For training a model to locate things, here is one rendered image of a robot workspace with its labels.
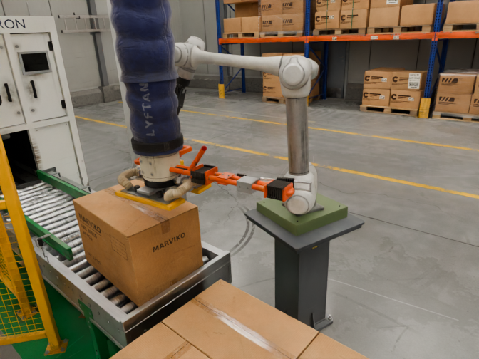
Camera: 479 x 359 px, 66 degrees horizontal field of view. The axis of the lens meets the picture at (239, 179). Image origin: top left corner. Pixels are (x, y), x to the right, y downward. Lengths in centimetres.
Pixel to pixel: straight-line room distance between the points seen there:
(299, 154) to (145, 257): 87
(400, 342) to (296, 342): 102
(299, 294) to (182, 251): 77
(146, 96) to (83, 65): 999
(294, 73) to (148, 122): 65
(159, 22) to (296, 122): 73
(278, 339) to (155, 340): 53
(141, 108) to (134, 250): 64
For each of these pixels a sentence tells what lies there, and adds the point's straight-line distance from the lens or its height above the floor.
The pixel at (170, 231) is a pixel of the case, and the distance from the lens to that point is 183.
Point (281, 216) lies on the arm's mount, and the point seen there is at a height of 81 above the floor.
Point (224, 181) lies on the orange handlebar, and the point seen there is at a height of 122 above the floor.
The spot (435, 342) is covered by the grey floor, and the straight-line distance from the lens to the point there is 266.
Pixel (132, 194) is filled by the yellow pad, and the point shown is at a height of 111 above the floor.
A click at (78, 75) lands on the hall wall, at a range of 1142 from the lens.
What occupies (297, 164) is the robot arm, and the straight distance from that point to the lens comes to 179.
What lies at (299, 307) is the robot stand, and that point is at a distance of 235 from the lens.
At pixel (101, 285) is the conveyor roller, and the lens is 216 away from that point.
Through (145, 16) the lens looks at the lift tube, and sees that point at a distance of 150.
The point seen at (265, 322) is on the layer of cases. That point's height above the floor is 54.
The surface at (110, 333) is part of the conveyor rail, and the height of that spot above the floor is 44.
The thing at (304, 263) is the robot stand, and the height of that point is 52.
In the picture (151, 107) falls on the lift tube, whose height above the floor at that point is 150.
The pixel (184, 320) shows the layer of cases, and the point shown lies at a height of 54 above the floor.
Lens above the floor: 177
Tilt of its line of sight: 22 degrees down
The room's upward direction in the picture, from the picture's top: 3 degrees counter-clockwise
